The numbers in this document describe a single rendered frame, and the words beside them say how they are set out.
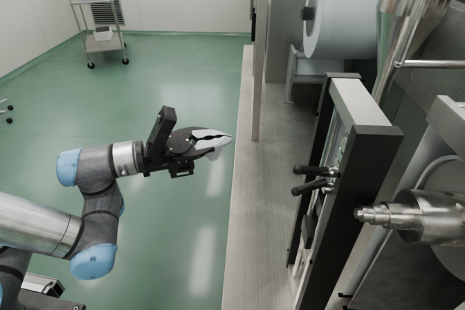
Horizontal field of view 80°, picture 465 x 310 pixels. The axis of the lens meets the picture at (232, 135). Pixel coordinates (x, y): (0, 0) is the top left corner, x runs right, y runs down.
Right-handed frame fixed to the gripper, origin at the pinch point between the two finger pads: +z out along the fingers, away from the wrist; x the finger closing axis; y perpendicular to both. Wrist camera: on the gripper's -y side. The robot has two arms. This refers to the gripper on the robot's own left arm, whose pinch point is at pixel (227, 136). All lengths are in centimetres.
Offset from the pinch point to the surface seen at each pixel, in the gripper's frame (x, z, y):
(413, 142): -5, 68, 22
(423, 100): -11, 69, 8
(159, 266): -29, -32, 129
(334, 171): 26.1, 7.0, -17.2
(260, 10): -40.6, 20.5, -12.6
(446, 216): 34.8, 15.7, -17.4
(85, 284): -29, -73, 129
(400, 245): 30.7, 24.0, 2.6
